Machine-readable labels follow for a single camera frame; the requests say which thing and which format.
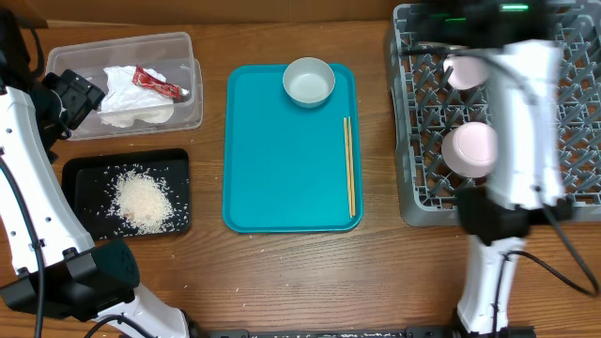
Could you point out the grey dishwasher rack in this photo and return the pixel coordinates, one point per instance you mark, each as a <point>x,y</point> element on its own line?
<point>427,107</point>

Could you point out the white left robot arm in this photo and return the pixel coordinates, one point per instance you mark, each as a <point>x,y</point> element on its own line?
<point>61,272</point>

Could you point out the grey small bowl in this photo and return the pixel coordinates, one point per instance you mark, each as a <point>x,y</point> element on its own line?
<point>309,81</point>

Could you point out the white napkin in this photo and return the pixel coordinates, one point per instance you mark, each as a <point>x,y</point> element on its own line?
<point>127,102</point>

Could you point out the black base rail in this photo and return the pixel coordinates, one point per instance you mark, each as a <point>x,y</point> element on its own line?
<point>408,332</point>

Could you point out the teal plastic tray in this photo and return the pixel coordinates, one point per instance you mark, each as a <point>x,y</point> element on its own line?
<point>284,166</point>

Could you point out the wooden chopstick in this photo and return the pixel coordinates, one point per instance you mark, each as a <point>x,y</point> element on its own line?
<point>351,167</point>
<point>349,177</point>

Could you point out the red snack wrapper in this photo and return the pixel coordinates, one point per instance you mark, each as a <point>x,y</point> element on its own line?
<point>143,79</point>

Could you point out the pink bowl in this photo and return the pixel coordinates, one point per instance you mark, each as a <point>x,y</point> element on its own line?
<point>470,150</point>

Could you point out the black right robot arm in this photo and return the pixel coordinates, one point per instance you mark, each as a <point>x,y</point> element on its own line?
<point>513,38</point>

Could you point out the white round plate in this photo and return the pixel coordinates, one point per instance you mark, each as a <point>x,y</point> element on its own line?
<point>465,72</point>

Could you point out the clear plastic bin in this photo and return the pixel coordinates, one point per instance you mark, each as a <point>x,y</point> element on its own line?
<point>167,57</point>

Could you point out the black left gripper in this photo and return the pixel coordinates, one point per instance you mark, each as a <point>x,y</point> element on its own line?
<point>81,95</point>

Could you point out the pile of rice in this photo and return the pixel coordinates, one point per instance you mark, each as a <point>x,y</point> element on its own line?
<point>140,201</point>

